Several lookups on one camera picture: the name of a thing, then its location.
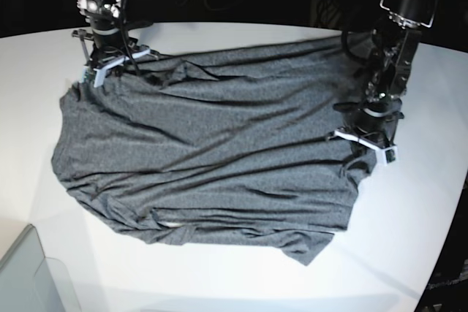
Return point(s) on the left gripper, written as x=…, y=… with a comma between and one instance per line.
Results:
x=370, y=124

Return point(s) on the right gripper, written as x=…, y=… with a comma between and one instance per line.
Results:
x=112, y=52

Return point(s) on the grey t-shirt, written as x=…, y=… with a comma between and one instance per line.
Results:
x=231, y=147

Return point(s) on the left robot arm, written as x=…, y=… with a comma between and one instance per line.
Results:
x=395, y=40

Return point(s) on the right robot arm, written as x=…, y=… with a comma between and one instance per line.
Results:
x=103, y=16

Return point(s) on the translucent grey tray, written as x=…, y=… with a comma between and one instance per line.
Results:
x=31, y=281

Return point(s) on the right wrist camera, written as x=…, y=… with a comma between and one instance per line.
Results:
x=94, y=76

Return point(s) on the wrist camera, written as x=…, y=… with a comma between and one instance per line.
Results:
x=94, y=76
x=388, y=155

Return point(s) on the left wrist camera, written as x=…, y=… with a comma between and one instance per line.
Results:
x=388, y=155

